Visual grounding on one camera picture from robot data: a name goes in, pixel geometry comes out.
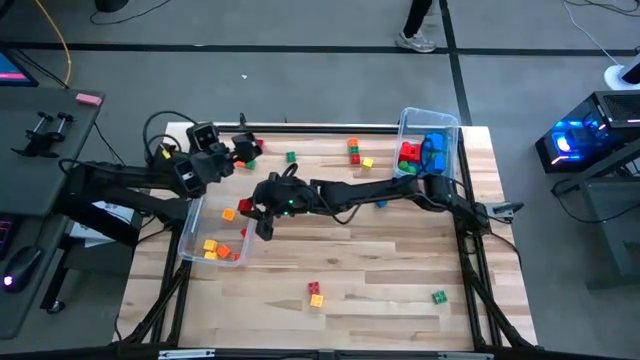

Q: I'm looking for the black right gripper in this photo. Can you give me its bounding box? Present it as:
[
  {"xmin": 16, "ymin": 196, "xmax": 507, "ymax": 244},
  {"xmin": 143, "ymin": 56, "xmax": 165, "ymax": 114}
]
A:
[{"xmin": 249, "ymin": 172, "xmax": 314, "ymax": 242}]

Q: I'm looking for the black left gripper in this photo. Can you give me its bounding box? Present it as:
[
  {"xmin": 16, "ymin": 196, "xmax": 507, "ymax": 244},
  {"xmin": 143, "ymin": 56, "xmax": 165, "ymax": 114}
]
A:
[{"xmin": 174, "ymin": 132, "xmax": 264, "ymax": 196}]

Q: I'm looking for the clear plastic bin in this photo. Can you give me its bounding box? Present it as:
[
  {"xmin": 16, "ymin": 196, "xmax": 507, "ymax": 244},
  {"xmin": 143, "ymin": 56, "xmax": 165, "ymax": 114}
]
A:
[
  {"xmin": 393, "ymin": 106, "xmax": 460, "ymax": 193},
  {"xmin": 177, "ymin": 195, "xmax": 257, "ymax": 268}
]

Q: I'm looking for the pink rectangular pad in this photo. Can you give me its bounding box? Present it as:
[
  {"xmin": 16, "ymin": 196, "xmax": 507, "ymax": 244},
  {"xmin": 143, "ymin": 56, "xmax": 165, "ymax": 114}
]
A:
[{"xmin": 74, "ymin": 92, "xmax": 104, "ymax": 108}]

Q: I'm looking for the white paper sheet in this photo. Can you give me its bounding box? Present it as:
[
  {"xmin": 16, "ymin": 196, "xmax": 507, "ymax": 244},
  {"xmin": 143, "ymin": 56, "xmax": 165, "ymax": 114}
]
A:
[{"xmin": 68, "ymin": 185, "xmax": 151, "ymax": 250}]

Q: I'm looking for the grey mounting plate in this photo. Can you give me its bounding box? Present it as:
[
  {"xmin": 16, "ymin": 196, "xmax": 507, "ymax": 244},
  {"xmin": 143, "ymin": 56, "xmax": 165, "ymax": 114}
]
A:
[
  {"xmin": 437, "ymin": 351, "xmax": 496, "ymax": 360},
  {"xmin": 157, "ymin": 348, "xmax": 217, "ymax": 360}
]

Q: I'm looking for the black double clamp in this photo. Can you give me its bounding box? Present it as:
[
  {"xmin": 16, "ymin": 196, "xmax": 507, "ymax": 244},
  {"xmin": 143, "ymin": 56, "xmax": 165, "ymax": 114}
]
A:
[{"xmin": 10, "ymin": 111, "xmax": 77, "ymax": 160}]

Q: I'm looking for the black round chair base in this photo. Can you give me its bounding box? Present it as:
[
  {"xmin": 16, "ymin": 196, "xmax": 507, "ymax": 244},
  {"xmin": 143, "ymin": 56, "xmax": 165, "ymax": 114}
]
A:
[{"xmin": 93, "ymin": 0, "xmax": 130, "ymax": 14}]

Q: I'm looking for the dark grey side desk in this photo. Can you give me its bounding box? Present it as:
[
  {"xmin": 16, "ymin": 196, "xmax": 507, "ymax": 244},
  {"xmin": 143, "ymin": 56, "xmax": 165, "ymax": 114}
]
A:
[{"xmin": 0, "ymin": 87, "xmax": 106, "ymax": 341}]

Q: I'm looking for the black computer mouse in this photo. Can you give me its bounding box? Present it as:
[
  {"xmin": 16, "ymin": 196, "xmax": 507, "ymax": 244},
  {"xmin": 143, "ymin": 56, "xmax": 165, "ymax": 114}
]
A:
[{"xmin": 1, "ymin": 244, "xmax": 44, "ymax": 295}]

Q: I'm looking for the desk computer monitor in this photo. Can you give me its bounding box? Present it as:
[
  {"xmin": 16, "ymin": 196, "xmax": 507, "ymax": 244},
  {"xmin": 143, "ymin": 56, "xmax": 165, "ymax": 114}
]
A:
[{"xmin": 0, "ymin": 47, "xmax": 39, "ymax": 89}]

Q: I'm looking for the backlit keyboard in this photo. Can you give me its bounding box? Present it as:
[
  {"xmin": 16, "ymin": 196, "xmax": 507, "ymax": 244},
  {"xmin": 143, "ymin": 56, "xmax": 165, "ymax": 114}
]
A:
[{"xmin": 0, "ymin": 215, "xmax": 14, "ymax": 261}]

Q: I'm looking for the person's grey shoe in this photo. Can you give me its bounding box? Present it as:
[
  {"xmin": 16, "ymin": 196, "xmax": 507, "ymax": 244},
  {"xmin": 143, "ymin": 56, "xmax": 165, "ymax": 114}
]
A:
[{"xmin": 394, "ymin": 30, "xmax": 438, "ymax": 54}]

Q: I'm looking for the person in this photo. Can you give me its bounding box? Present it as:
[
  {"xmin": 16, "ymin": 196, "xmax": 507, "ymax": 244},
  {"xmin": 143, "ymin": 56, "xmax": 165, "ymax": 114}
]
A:
[{"xmin": 394, "ymin": 0, "xmax": 438, "ymax": 54}]

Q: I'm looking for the black lit computer case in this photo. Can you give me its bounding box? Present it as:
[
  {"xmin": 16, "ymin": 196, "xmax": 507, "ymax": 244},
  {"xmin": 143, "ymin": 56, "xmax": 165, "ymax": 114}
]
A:
[{"xmin": 533, "ymin": 89, "xmax": 640, "ymax": 175}]

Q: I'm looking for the grey metal stand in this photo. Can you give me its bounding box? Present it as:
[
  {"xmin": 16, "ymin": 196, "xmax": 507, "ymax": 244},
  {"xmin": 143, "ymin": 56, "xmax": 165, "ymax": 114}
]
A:
[{"xmin": 549, "ymin": 144, "xmax": 640, "ymax": 291}]

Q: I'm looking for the white round device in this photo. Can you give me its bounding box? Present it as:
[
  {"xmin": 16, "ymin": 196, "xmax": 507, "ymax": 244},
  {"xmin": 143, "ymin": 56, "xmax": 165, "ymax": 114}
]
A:
[{"xmin": 602, "ymin": 47, "xmax": 640, "ymax": 92}]

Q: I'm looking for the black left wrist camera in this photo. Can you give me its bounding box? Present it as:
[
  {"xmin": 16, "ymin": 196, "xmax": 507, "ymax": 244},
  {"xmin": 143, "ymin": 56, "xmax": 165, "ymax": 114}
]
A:
[{"xmin": 186, "ymin": 122, "xmax": 221, "ymax": 151}]

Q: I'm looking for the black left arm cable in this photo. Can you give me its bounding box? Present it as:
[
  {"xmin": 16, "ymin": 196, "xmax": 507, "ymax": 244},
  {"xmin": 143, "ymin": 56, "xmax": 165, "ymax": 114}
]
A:
[{"xmin": 142, "ymin": 110, "xmax": 201, "ymax": 156}]

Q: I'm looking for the black metal table frame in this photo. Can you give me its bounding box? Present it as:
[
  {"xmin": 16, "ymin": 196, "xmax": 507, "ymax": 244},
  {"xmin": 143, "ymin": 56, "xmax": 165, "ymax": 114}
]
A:
[{"xmin": 113, "ymin": 123, "xmax": 537, "ymax": 351}]

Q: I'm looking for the black floor cable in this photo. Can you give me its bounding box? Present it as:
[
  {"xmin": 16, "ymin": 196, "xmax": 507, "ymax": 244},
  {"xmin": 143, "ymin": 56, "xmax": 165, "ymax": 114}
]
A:
[{"xmin": 88, "ymin": 0, "xmax": 175, "ymax": 26}]

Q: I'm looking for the yellow floor cable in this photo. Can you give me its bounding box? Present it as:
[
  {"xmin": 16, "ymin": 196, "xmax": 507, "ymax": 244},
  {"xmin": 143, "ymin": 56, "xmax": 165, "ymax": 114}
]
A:
[{"xmin": 32, "ymin": 0, "xmax": 74, "ymax": 90}]

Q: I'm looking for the white floor cable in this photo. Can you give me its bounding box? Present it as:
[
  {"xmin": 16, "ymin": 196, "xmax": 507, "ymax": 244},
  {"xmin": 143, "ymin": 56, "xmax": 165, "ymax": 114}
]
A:
[{"xmin": 562, "ymin": 0, "xmax": 640, "ymax": 69}]

